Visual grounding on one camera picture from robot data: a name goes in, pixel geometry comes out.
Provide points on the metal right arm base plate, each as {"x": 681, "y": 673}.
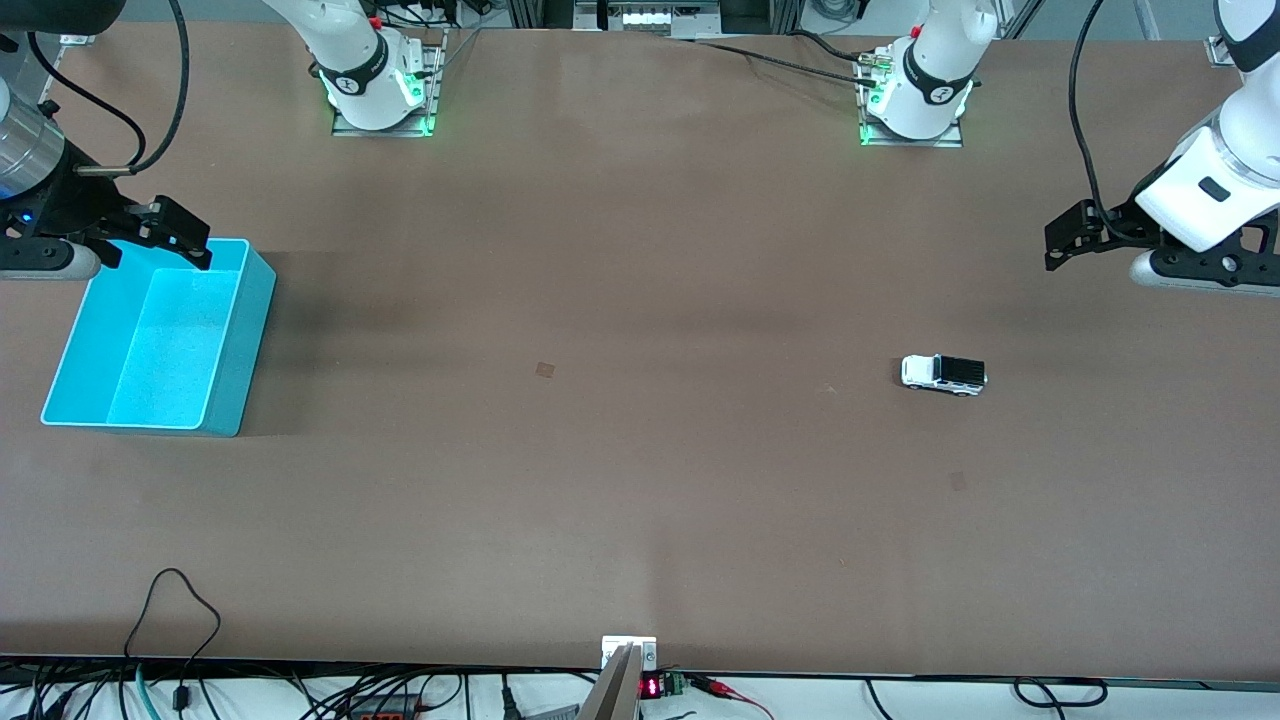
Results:
{"x": 390, "y": 131}

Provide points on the grey aluminium camera pole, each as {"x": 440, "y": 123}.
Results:
{"x": 615, "y": 695}

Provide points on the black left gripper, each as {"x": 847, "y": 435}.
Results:
{"x": 1121, "y": 222}

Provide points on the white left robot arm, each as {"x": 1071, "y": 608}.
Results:
{"x": 930, "y": 70}

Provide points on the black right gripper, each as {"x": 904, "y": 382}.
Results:
{"x": 72, "y": 203}

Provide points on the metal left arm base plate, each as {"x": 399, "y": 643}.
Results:
{"x": 945, "y": 142}

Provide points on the white jeep toy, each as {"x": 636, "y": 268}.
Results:
{"x": 945, "y": 373}

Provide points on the device with white lights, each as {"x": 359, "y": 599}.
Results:
{"x": 650, "y": 17}

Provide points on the aluminium corner bracket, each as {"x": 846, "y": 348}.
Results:
{"x": 1218, "y": 52}

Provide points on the black power plug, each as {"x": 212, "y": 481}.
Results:
{"x": 506, "y": 700}

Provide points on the red power strip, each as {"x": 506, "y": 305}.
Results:
{"x": 385, "y": 714}

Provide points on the red digit display module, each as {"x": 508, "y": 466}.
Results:
{"x": 651, "y": 687}

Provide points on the red clip lead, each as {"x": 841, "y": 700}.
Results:
{"x": 715, "y": 686}

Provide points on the white mounting plate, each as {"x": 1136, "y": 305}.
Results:
{"x": 612, "y": 645}

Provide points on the cyan plastic bin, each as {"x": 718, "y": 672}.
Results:
{"x": 170, "y": 340}

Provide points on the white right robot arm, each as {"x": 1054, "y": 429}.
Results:
{"x": 355, "y": 50}

